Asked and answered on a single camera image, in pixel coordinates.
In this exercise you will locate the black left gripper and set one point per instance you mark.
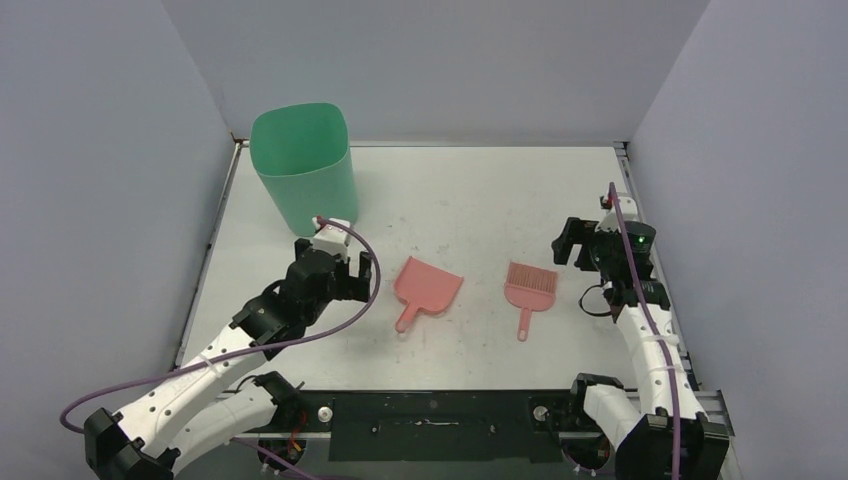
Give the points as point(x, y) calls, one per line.
point(353, 287)

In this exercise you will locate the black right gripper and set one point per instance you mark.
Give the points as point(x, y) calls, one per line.
point(584, 245)

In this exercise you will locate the pink plastic hand brush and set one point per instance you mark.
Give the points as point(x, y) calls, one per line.
point(530, 289)

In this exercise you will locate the pink plastic dustpan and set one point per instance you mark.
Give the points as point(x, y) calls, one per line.
point(422, 287)

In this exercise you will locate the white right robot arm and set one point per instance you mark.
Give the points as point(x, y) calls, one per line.
point(668, 434)

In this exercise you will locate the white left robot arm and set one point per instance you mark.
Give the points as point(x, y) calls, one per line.
point(182, 417)

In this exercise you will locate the green plastic waste bin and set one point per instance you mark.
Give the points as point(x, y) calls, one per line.
point(303, 157)

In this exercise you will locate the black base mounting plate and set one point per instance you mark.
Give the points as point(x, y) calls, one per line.
point(435, 425)

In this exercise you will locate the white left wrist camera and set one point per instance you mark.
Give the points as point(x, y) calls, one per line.
point(330, 238)

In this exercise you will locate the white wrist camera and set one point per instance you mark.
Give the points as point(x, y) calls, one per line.
point(626, 209)
point(330, 238)

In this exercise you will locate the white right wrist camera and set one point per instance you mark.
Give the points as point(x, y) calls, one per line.
point(626, 209)

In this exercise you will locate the aluminium frame rail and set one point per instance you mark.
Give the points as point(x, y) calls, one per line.
point(239, 413)

